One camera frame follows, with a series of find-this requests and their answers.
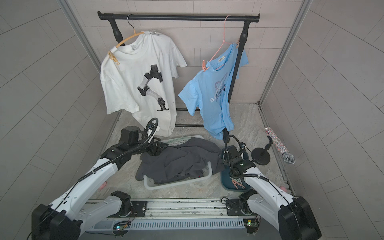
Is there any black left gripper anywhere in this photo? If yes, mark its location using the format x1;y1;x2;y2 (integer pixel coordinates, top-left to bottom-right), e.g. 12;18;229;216
130;136;170;156

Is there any dark grey t-shirt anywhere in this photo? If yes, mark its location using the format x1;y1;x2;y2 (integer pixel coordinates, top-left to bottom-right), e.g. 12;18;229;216
135;137;225;184

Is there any white t-shirt black print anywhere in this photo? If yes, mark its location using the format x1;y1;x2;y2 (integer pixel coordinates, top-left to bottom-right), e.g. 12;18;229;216
100;31;187;137

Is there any light blue t-shirt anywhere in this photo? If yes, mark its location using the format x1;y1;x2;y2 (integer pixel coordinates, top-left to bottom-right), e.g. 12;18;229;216
179;44;238;140

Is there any pink clothespin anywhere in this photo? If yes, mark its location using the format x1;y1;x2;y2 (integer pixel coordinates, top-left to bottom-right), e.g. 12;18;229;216
202;60;209;72

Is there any yellow clothespin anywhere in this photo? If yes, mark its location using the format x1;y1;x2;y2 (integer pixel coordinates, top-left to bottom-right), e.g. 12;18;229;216
108;51;120;66

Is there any orange plastic hanger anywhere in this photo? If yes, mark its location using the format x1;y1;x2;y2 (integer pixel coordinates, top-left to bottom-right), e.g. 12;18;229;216
115;14;145;49

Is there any white clothespin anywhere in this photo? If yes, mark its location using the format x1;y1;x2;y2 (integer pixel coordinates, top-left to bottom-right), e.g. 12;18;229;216
150;30;161;36

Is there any pink wire hanger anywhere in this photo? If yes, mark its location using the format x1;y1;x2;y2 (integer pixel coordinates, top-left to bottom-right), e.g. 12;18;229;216
206;15;233;71

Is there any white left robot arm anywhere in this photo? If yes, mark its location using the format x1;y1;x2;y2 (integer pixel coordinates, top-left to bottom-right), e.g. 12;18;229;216
27;118;168;240

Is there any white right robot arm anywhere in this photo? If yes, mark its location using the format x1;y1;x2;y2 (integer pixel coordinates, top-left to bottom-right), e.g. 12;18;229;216
223;136;322;240

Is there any glitter microphone on stand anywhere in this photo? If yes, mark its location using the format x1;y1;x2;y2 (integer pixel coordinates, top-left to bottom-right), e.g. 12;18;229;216
251;127;296;166

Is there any teal clothespin tray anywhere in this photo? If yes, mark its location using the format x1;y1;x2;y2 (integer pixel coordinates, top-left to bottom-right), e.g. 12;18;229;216
221;146;251;192

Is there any white laundry basket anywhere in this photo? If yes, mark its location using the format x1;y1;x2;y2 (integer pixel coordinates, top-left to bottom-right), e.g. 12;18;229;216
143;134;213;191

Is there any pink pig toy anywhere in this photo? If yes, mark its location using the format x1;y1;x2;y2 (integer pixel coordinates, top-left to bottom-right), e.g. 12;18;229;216
98;182;107;190

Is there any black clothes rack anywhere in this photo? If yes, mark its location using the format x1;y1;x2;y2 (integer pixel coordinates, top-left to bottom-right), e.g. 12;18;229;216
97;10;261;145

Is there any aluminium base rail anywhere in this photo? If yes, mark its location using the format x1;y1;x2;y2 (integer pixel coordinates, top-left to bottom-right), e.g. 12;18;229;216
56;196;310;232

